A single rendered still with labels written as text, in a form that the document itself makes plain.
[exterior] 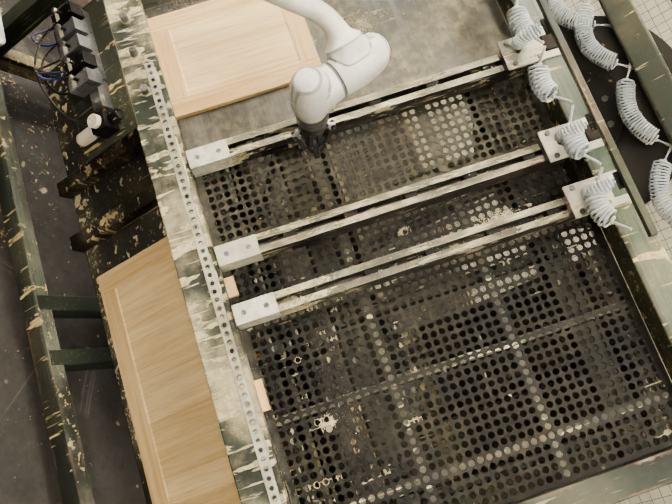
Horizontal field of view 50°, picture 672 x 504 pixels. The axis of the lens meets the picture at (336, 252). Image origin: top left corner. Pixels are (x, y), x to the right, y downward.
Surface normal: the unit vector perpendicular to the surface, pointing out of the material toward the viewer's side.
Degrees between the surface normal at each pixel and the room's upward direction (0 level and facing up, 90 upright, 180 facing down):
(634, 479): 60
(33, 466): 0
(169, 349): 90
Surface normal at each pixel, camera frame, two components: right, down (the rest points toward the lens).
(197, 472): -0.50, -0.08
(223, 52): -0.03, -0.28
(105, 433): 0.81, -0.41
